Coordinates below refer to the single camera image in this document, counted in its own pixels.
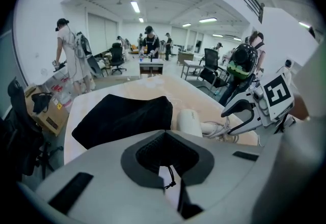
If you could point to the white metal-frame table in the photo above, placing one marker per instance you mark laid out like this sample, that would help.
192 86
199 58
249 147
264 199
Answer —
191 63

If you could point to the brown cardboard box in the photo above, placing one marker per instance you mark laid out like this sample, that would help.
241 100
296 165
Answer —
48 118

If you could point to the black upright tool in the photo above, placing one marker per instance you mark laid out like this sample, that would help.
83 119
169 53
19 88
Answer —
150 58

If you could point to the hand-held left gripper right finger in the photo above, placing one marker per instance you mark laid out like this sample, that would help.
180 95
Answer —
224 167

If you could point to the ceiling light tube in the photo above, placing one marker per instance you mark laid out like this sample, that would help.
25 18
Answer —
186 25
135 6
141 20
217 35
207 20
304 24

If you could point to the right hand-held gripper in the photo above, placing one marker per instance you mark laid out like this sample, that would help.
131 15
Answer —
277 93

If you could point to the black handbag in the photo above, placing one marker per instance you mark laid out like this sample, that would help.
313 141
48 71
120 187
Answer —
42 102

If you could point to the brown wooden desk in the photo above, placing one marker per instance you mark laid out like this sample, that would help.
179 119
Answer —
184 56

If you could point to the black mesh chair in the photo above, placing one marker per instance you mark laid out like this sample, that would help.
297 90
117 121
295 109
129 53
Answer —
211 67

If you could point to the grey hard-shell backpack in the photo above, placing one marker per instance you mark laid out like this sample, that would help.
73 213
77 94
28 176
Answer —
82 47

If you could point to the dark armchair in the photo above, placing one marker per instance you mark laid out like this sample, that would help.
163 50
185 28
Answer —
100 65

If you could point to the person's right forearm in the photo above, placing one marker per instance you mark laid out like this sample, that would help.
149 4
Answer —
300 108

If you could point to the person's light t-shirt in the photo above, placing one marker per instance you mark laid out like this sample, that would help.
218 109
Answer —
313 78

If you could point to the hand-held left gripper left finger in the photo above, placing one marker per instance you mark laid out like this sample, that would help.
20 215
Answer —
102 192

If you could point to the long white desk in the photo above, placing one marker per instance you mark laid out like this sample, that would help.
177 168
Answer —
59 75

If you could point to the white hair dryer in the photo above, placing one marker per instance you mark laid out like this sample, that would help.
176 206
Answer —
188 121

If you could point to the dark teal wall board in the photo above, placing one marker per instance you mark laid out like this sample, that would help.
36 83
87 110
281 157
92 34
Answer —
7 78

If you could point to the black office chair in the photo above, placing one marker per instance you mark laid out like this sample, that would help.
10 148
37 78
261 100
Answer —
17 121
117 57

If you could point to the small white desk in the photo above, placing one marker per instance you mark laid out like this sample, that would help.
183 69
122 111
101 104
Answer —
151 67

